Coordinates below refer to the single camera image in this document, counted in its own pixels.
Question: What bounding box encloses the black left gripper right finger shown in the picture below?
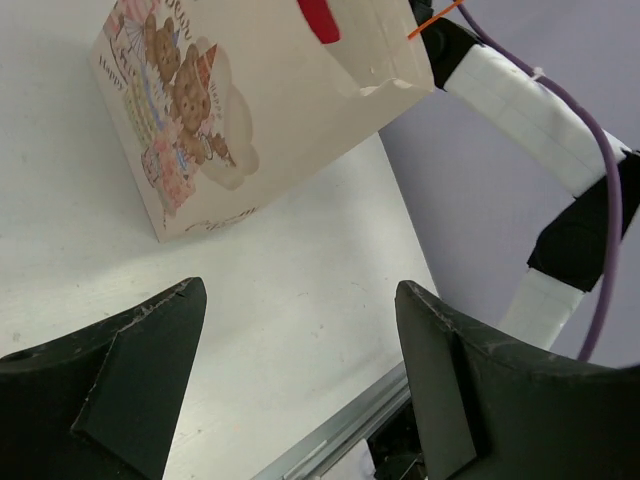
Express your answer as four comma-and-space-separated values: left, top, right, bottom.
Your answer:
395, 281, 639, 479

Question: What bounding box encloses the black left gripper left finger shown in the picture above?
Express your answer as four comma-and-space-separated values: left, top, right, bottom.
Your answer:
1, 277, 207, 479

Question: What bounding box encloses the red snack packet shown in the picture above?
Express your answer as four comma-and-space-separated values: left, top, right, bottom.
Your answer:
297, 0, 341, 45

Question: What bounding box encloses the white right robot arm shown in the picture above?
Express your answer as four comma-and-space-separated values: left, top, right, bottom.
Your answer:
410, 1, 639, 361

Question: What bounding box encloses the beige paper gift bag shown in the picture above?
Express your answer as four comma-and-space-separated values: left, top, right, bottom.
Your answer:
90, 0, 435, 242

